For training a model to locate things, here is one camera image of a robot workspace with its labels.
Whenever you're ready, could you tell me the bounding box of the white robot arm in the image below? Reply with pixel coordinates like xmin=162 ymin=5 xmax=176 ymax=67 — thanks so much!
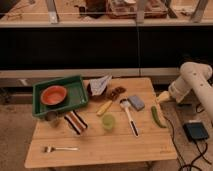
xmin=157 ymin=62 xmax=213 ymax=122

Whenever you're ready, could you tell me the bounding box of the green plastic cup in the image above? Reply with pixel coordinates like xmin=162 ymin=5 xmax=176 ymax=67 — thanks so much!
xmin=102 ymin=114 xmax=115 ymax=131

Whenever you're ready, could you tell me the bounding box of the small metal cup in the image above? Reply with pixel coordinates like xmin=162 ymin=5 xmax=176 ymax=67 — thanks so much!
xmin=45 ymin=111 xmax=59 ymax=127

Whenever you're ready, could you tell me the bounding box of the blue sponge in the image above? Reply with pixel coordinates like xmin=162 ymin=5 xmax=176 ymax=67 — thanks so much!
xmin=128 ymin=95 xmax=145 ymax=111

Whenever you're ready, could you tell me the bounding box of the black foot pedal box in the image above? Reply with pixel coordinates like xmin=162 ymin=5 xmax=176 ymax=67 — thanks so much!
xmin=183 ymin=122 xmax=209 ymax=141

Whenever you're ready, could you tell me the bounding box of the brown cookie piece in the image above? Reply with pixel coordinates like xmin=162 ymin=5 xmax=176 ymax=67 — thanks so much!
xmin=107 ymin=87 xmax=126 ymax=101

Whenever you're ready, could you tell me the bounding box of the wooden table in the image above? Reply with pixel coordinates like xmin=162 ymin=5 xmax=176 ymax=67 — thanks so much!
xmin=25 ymin=78 xmax=177 ymax=168

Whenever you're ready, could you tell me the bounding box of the white patterned cloth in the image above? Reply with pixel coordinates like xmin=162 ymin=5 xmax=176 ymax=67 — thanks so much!
xmin=89 ymin=75 xmax=112 ymax=96

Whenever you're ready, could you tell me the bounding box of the green plastic tray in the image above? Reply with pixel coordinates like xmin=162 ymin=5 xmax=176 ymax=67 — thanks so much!
xmin=32 ymin=75 xmax=89 ymax=119

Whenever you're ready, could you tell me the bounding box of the orange bowl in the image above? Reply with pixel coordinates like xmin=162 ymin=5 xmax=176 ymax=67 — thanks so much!
xmin=40 ymin=85 xmax=67 ymax=106

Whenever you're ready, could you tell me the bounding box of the silver fork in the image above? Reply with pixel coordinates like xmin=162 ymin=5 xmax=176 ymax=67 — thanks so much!
xmin=43 ymin=146 xmax=79 ymax=153

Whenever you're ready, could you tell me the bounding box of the white handled brush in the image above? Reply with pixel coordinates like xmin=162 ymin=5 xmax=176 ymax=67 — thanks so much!
xmin=120 ymin=99 xmax=139 ymax=137

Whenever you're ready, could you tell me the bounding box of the black cable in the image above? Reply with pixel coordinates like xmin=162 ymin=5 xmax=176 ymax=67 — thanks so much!
xmin=163 ymin=114 xmax=213 ymax=171

